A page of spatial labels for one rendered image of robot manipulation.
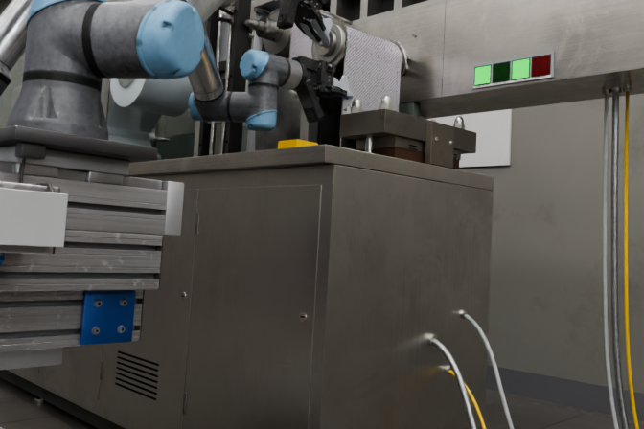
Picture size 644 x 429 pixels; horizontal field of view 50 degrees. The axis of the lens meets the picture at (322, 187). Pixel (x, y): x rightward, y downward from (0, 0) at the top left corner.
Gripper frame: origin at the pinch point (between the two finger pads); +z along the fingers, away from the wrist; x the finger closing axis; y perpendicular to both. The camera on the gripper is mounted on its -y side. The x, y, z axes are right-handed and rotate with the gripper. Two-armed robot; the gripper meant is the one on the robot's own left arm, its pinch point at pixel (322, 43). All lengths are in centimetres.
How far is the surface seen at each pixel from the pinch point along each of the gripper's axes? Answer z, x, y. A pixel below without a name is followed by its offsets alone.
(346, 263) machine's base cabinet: 25, -30, -57
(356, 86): 14.2, -4.7, -2.4
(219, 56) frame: -6.0, 38.9, -4.2
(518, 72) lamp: 31, -40, 18
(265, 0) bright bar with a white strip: -11.2, 28.7, 15.5
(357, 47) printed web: 6.9, -4.7, 6.2
